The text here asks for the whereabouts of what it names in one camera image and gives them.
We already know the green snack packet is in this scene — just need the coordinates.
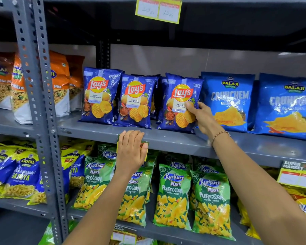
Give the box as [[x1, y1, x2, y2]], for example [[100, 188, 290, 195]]
[[38, 219, 78, 245]]

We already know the person's right forearm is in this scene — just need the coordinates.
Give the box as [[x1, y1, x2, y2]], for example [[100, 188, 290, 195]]
[[211, 132, 306, 245]]

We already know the beaded gold bracelet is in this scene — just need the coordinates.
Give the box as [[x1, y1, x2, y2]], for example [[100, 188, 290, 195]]
[[210, 130, 231, 146]]

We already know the row of green puffcorn packets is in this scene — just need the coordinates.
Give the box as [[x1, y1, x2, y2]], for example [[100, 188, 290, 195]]
[[71, 142, 236, 242]]

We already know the yellow shelf price tag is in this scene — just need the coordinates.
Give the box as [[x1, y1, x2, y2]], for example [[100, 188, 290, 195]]
[[111, 224, 137, 245], [116, 135, 150, 162], [135, 0, 183, 25], [277, 161, 306, 191]]

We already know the person's right hand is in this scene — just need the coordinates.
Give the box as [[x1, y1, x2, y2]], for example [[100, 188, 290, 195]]
[[185, 101, 229, 137]]

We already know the brown orange snack mix packet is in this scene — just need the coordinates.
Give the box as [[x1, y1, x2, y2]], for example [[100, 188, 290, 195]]
[[0, 50, 16, 111]]

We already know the orange white snack mix packet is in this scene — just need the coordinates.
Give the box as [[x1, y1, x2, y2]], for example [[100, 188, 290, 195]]
[[11, 53, 33, 125], [49, 50, 71, 118], [66, 55, 86, 112]]

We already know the person's left forearm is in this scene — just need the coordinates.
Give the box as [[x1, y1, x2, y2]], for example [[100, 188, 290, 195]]
[[62, 169, 142, 245]]

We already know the grey perforated metal upright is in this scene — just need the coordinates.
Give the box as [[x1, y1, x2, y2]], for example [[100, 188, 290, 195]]
[[11, 0, 69, 245]]

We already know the light blue wafers packet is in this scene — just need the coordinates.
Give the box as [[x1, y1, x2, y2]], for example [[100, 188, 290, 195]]
[[198, 71, 256, 133], [251, 72, 306, 141]]

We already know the dark blue chips packet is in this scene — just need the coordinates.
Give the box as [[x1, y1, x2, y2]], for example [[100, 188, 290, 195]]
[[113, 74, 159, 130], [157, 72, 204, 134], [150, 75, 161, 121], [156, 76, 169, 125], [78, 67, 123, 125]]

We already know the row of blue yellow packets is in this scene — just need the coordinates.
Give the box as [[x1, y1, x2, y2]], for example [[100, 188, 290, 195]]
[[0, 140, 95, 206]]

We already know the dark perforated metal upright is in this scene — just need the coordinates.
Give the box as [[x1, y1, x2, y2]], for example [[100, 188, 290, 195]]
[[95, 40, 112, 70]]

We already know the person's left hand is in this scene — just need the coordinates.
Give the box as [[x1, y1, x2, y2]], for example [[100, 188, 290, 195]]
[[115, 130, 149, 174]]

